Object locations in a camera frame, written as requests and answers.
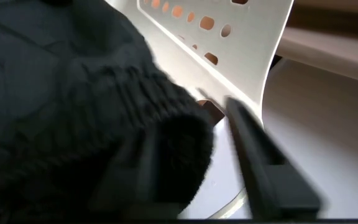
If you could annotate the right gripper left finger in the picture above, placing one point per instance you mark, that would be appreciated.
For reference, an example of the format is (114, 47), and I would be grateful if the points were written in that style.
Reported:
(138, 186)

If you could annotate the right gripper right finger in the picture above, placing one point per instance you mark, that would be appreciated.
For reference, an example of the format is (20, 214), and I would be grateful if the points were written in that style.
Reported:
(269, 183)

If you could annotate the black shorts with white stripes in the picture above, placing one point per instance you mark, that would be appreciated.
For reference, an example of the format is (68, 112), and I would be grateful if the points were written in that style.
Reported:
(57, 93)

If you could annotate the white laundry basket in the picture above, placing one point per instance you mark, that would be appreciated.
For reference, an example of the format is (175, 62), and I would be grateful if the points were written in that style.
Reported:
(244, 46)

